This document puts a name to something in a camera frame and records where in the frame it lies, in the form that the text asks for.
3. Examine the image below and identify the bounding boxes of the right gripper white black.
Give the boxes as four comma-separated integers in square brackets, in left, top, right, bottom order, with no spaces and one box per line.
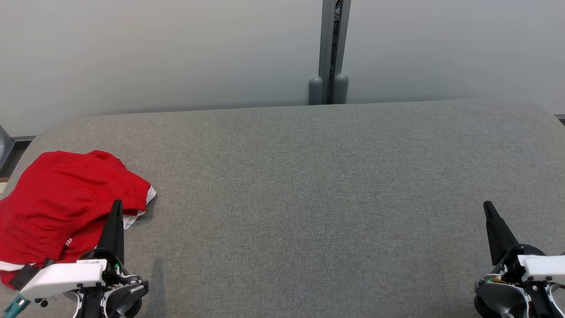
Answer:
[475,201,565,318]

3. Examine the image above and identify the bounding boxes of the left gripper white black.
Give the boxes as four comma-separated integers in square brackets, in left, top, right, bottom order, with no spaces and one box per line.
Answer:
[20,200,149,318]

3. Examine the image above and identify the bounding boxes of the red jersey with black lettering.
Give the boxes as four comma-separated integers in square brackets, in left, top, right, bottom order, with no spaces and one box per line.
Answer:
[9,150,157,230]

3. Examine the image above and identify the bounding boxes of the red shirt striped white sleeves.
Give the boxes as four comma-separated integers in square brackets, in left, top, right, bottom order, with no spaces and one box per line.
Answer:
[0,194,116,290]

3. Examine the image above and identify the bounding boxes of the grey cylindrical partition foot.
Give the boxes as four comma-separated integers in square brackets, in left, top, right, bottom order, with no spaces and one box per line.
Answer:
[332,74,349,105]
[309,76,324,106]

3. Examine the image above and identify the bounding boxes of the teal cable connector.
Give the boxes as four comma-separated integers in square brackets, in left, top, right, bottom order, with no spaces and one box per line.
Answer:
[2,295,31,318]

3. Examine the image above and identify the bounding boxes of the grey metal frame piece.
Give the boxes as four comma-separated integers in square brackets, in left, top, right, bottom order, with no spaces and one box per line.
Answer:
[0,125,14,171]

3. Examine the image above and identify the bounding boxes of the grey metal partition post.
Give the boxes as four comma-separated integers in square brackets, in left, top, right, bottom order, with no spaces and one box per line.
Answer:
[318,0,352,105]

